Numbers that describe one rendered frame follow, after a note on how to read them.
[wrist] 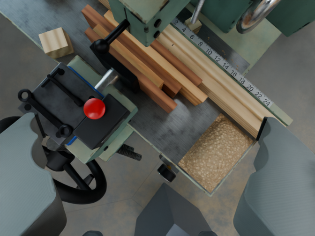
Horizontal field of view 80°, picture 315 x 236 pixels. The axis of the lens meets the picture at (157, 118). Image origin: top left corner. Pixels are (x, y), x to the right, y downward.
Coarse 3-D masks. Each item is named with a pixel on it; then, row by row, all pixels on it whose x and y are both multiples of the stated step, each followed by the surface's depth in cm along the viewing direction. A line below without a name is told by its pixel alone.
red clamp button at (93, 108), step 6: (90, 102) 26; (96, 102) 26; (102, 102) 27; (84, 108) 26; (90, 108) 26; (96, 108) 26; (102, 108) 26; (90, 114) 26; (96, 114) 26; (102, 114) 26
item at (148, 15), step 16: (112, 0) 24; (128, 0) 23; (144, 0) 23; (160, 0) 23; (176, 0) 25; (128, 16) 24; (144, 16) 23; (160, 16) 24; (144, 32) 25; (160, 32) 29
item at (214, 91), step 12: (180, 60) 36; (192, 60) 36; (204, 72) 36; (204, 84) 36; (216, 84) 36; (216, 96) 36; (228, 96) 36; (228, 108) 37; (240, 108) 36; (240, 120) 37; (252, 120) 36; (252, 132) 38
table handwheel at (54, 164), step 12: (0, 120) 40; (12, 120) 42; (0, 132) 36; (48, 156) 44; (60, 156) 44; (72, 156) 46; (60, 168) 45; (72, 168) 45; (96, 168) 56; (96, 180) 52; (60, 192) 34; (72, 192) 36; (84, 192) 39; (96, 192) 42; (84, 204) 39
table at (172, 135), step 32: (0, 0) 39; (32, 0) 39; (64, 0) 39; (96, 0) 40; (32, 32) 39; (96, 64) 39; (128, 96) 39; (128, 128) 42; (160, 128) 39; (192, 128) 39
